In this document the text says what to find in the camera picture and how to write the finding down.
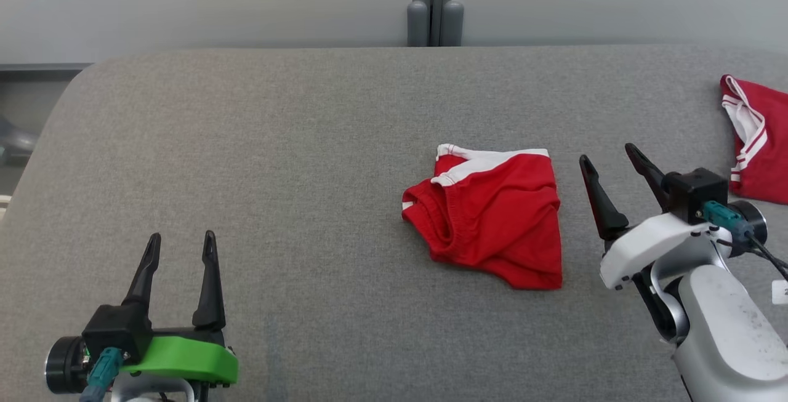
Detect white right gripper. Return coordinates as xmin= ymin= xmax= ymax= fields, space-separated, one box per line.
xmin=579 ymin=143 xmax=733 ymax=292

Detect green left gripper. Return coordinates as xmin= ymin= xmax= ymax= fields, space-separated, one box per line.
xmin=120 ymin=230 xmax=239 ymax=385

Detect red shorts with white stripe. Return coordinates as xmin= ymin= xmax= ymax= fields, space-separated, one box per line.
xmin=401 ymin=143 xmax=564 ymax=291

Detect red jersey with striped trim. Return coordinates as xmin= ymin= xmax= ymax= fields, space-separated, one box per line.
xmin=720 ymin=74 xmax=788 ymax=206

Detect right teal-plug camera cable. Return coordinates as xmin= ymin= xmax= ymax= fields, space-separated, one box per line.
xmin=702 ymin=200 xmax=788 ymax=283

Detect teal-plug camera cable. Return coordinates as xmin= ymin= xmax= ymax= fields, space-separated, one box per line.
xmin=79 ymin=347 xmax=124 ymax=402
xmin=702 ymin=200 xmax=788 ymax=283

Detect left teal-plug camera cable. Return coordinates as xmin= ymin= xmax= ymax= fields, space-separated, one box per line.
xmin=79 ymin=347 xmax=124 ymax=402

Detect grey partition post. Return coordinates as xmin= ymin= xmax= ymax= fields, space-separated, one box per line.
xmin=406 ymin=0 xmax=465 ymax=47

